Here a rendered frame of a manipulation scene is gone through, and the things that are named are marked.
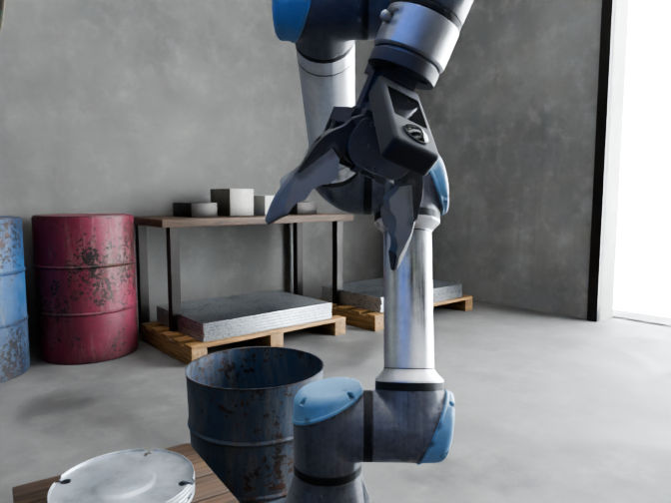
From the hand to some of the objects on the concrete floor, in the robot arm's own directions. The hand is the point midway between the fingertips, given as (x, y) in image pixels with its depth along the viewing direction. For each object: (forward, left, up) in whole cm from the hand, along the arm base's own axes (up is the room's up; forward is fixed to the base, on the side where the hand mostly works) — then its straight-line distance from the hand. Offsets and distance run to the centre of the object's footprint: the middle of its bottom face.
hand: (335, 251), depth 54 cm
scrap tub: (-32, -106, -94) cm, 145 cm away
